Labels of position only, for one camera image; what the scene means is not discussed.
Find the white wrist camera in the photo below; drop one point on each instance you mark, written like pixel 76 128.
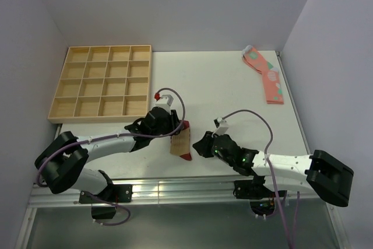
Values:
pixel 221 126
pixel 163 101

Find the beige red purple striped sock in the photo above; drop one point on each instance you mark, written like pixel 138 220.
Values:
pixel 180 145

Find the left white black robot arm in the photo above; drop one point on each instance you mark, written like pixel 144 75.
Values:
pixel 61 166

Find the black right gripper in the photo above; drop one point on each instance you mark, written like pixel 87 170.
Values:
pixel 202 146

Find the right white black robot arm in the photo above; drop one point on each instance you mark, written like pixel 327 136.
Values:
pixel 319 172

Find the aluminium mounting rail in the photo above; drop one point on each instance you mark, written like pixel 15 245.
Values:
pixel 152 191

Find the pink patterned sock pair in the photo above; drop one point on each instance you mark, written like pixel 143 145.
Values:
pixel 270 75

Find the wooden compartment tray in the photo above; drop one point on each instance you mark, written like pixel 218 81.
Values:
pixel 104 83

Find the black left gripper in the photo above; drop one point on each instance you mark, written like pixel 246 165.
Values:
pixel 175 124

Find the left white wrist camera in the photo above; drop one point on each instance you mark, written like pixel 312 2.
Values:
pixel 163 101

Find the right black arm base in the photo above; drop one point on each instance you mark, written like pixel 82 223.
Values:
pixel 262 201

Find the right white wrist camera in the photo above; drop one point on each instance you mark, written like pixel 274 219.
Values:
pixel 221 126

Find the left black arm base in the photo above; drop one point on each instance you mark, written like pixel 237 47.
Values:
pixel 106 204

